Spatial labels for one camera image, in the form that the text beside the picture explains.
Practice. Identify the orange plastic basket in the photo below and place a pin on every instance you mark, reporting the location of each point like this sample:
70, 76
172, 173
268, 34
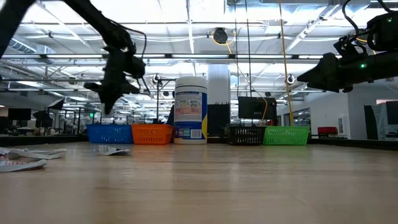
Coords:
152, 134

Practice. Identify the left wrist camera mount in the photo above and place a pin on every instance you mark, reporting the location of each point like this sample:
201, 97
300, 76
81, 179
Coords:
135, 67

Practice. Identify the black plastic basket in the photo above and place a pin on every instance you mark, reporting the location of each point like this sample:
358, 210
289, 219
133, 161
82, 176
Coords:
245, 135

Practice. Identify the white packet with blue print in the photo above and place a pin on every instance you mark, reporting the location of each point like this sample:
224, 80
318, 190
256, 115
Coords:
110, 151

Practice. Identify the black monitor on cart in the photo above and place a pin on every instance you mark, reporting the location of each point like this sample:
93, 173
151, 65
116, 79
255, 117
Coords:
256, 107

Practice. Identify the black partition panel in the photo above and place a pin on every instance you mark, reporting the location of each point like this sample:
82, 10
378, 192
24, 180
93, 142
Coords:
219, 121

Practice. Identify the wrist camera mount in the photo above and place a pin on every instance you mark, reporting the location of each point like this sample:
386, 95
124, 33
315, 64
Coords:
349, 49
135, 67

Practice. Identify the green plastic basket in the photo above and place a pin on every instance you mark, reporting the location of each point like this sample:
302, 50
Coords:
286, 135

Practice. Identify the blue plastic basket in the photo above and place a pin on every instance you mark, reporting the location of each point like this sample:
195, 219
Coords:
109, 133

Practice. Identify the black stand with boom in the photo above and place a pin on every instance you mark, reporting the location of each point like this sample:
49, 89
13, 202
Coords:
157, 102

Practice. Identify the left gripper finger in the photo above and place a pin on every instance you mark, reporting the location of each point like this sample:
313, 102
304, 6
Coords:
115, 99
106, 102

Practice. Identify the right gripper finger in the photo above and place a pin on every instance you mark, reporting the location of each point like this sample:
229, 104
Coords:
314, 76

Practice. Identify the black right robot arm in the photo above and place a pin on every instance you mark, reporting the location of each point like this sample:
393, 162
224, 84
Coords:
385, 31

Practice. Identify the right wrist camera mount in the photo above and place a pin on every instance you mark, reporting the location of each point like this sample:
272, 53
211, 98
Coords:
349, 49

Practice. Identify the black background screen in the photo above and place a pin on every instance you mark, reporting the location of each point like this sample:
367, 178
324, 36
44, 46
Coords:
392, 112

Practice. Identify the white disinfecting wipes canister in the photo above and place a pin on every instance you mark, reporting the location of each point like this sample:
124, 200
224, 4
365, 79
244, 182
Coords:
189, 109

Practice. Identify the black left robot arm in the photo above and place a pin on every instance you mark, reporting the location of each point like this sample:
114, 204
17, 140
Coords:
99, 25

